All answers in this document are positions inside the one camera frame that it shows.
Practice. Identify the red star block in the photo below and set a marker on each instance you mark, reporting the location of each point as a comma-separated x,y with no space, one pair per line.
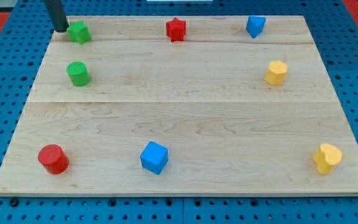
176,29

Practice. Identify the green star block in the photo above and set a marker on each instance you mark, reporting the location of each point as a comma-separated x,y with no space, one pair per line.
78,32

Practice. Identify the light wooden board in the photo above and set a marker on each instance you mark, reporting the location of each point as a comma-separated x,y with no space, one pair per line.
228,132

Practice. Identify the blue cube block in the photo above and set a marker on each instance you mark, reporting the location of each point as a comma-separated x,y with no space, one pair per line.
154,157

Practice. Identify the yellow hexagon block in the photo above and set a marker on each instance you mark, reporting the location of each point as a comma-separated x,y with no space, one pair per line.
276,72

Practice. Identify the green cylinder block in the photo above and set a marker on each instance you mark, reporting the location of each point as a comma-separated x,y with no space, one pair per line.
78,73

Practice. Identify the blue triangle block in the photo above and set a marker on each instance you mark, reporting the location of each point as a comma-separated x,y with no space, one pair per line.
255,25

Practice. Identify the red cylinder block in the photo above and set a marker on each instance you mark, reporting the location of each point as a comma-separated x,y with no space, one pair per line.
53,159

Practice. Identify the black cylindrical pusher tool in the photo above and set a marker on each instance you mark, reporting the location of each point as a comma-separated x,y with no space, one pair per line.
57,15

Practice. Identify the yellow heart block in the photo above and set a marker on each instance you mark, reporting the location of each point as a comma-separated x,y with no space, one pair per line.
327,157

